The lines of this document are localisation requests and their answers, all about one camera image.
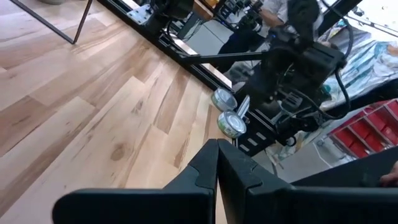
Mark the red storage bin rack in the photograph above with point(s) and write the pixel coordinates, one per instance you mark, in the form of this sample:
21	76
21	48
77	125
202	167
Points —
367	130

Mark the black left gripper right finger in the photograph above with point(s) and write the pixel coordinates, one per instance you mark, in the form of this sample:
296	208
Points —
280	205

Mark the white green label seafood can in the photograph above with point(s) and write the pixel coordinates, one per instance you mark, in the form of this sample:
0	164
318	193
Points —
231	124

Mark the wooden shelf black metal legs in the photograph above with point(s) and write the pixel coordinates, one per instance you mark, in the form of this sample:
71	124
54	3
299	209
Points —
74	41

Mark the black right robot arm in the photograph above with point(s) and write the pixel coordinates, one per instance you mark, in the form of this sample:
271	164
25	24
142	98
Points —
303	18

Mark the person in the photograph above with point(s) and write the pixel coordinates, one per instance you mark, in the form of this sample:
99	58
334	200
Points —
273	12

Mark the teal white patterned tarp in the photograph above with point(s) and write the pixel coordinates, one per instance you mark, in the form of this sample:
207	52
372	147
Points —
373	62

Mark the black table edge rail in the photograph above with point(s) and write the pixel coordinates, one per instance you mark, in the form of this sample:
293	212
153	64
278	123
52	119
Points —
166	43

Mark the blue label seafood can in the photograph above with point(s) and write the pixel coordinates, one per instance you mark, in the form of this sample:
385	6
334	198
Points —
224	99

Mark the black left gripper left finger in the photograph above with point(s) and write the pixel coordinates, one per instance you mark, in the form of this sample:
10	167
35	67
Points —
155	205

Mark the person's hand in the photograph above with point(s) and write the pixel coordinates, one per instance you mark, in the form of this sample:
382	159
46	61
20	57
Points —
391	177

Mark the black corner plate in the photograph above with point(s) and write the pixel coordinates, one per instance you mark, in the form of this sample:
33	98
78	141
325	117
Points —
255	144

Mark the black camera equipment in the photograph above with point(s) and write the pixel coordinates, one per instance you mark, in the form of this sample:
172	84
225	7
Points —
252	21

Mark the silver corner bracket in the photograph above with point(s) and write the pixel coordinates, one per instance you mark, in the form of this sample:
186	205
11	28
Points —
140	14

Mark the grey metal strip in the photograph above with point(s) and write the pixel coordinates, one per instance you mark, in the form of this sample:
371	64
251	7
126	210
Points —
244	107

